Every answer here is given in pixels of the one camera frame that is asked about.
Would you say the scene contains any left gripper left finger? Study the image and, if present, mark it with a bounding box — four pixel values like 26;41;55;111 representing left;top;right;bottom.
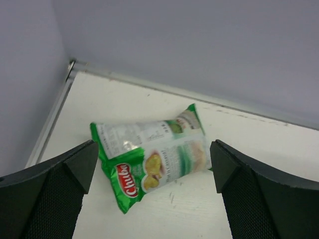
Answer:
0;140;98;239

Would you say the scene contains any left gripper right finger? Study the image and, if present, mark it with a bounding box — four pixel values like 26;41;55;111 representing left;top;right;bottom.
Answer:
210;140;319;239

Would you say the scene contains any green cassava chips bag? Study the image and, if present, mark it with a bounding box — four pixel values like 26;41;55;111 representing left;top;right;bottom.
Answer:
90;104;212;214

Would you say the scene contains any aluminium table edge frame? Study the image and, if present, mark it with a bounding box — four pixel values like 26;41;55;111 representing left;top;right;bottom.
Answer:
27;61;319;178

